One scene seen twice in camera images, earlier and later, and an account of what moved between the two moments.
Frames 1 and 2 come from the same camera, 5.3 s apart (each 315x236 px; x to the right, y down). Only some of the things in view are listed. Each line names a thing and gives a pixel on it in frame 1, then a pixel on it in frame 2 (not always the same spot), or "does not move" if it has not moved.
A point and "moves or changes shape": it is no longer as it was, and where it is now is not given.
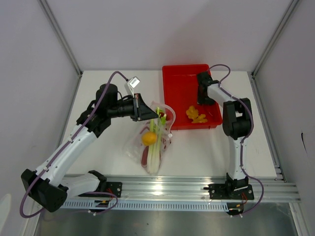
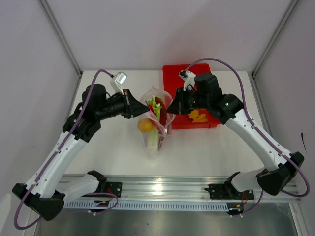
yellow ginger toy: (193, 113) does not move
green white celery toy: (153, 162) → (153, 141)
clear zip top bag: (147, 142) moves or changes shape
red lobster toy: (166, 140) → (163, 120)
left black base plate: (114, 188) does not move
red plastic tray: (180, 92) does not move
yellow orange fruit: (149, 138) → (144, 125)
